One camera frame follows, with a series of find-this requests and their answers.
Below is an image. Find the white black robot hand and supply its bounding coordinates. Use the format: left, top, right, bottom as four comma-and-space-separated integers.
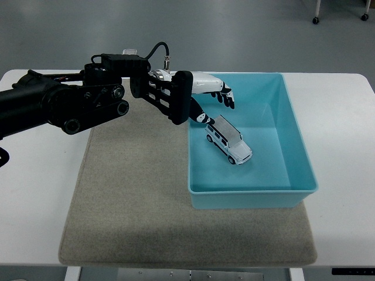
189, 71, 236, 127

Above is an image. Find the white toy car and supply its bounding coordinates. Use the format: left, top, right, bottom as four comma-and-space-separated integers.
203, 114, 253, 166

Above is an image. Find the blue plastic box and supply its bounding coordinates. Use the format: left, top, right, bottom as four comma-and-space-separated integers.
186, 72, 319, 210

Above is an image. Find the white cart leg with caster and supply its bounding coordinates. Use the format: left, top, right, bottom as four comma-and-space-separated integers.
360, 0, 371, 22
311, 0, 322, 25

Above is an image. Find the beige felt mat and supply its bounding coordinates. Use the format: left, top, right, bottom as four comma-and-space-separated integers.
58, 78, 318, 269

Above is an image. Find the grey metal plate with screws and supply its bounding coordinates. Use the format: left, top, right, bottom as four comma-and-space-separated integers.
117, 268, 264, 281

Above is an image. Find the white table leg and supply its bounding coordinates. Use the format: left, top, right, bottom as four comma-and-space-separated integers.
64, 266, 83, 281
288, 268, 306, 281

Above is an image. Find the black table control panel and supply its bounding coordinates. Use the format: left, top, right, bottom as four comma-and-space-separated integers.
331, 268, 375, 276

